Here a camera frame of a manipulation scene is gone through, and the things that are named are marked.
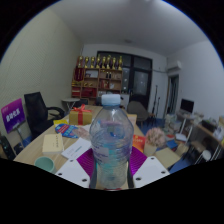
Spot white round stool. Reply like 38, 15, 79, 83
199, 148, 214, 164

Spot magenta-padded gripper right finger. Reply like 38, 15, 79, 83
127, 145, 171, 190

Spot wooden shelf unit with trophies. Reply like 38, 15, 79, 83
70, 54, 124, 101

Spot clear plastic water bottle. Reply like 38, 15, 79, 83
88, 93, 135, 192

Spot white wall air conditioner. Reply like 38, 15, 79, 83
166, 60, 183, 73

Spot white booklet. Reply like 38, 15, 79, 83
61, 137, 93, 160

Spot pink flowers in white pot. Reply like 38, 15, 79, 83
143, 126, 167, 157

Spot black tripod stand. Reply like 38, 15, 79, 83
151, 84, 162, 116

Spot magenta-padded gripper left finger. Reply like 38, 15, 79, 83
54, 147, 98, 190

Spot purple sign board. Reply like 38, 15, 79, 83
0, 98, 27, 134

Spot blue printed book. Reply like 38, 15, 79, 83
54, 123, 81, 139

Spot wooden side desk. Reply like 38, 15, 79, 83
191, 116, 224, 161

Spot yellow gift box red ribbon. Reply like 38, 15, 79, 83
68, 104, 94, 127

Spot grey armchair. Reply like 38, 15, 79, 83
126, 100, 150, 126

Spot pale green ribbed cup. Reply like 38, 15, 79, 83
34, 156, 56, 175

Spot dark glass double door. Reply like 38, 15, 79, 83
96, 50, 153, 109

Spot orange red book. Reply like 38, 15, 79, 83
132, 134, 148, 154

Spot black computer monitor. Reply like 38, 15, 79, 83
180, 98, 195, 115

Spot small round white table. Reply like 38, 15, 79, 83
61, 97, 81, 113

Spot small pale yellow envelope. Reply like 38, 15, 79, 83
42, 133, 65, 155

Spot black office chair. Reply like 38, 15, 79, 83
0, 133, 17, 161
23, 91, 66, 139

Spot large pale yellow envelope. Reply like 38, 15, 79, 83
154, 146, 183, 169

